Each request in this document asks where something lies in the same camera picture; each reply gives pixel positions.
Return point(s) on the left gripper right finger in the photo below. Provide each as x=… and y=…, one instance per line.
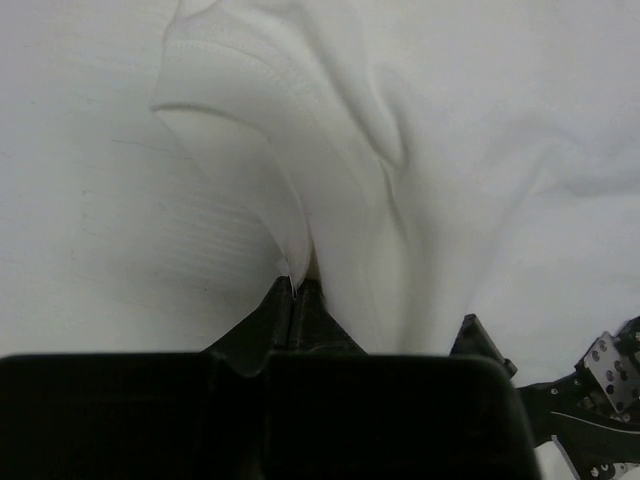
x=312, y=330

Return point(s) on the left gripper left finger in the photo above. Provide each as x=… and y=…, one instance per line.
x=247, y=346

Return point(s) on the white printed t shirt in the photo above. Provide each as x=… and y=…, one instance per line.
x=428, y=159

